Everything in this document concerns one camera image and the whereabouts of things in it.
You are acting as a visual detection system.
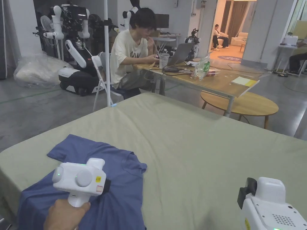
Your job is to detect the white pole stand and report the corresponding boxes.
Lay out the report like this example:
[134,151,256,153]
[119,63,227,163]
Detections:
[100,0,118,108]

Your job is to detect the white folding chair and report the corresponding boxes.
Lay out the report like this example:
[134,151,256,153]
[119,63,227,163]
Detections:
[92,51,126,112]

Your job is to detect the white wheeled robot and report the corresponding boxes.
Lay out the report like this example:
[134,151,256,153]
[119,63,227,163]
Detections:
[42,2,106,97]

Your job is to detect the bed with pale green sheet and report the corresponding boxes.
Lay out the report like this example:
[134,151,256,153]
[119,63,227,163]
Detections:
[0,92,307,230]

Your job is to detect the rectangular wooden table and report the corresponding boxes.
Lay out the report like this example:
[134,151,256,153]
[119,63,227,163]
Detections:
[136,43,261,118]

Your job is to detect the clear plastic bag with bedding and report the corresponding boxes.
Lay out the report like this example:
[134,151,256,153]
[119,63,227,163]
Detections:
[13,52,73,88]

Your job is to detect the pale sofa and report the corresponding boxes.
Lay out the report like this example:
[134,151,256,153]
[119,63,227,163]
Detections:
[230,31,249,48]

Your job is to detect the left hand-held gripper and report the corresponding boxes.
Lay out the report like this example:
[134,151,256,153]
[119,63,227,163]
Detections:
[52,158,111,208]

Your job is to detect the person's left hand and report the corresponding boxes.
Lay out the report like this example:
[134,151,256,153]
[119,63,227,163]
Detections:
[43,199,91,230]

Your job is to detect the round low wooden table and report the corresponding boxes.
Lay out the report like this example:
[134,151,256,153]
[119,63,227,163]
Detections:
[200,91,279,130]

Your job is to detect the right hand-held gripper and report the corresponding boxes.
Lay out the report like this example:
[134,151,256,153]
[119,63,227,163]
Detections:
[237,177,307,230]

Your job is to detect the dark blue shirt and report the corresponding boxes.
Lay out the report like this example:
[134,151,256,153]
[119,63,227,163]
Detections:
[18,134,148,230]

